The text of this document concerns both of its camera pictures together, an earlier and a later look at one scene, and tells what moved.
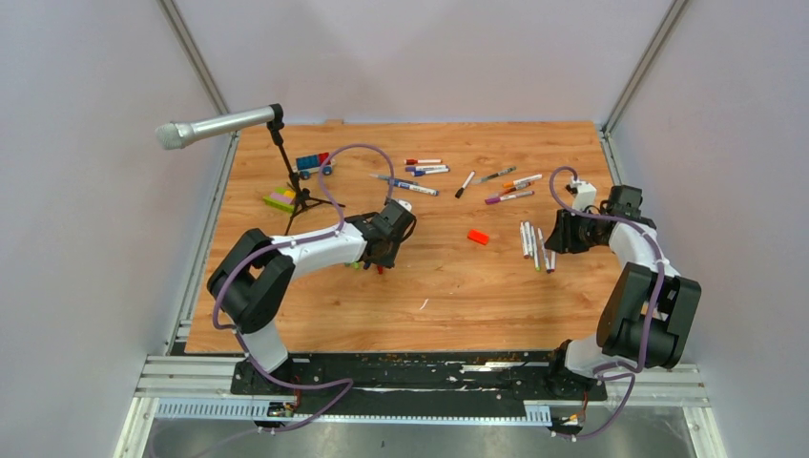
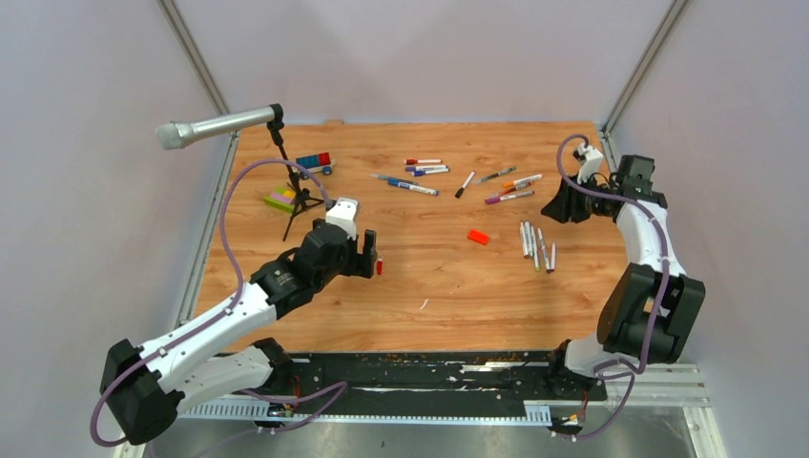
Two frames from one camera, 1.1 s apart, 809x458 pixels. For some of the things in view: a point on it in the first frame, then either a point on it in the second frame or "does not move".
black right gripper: x=562 y=239 -> x=564 y=207
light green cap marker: x=537 y=268 does not move
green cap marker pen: x=528 y=239 does not move
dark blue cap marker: x=545 y=250 does not move
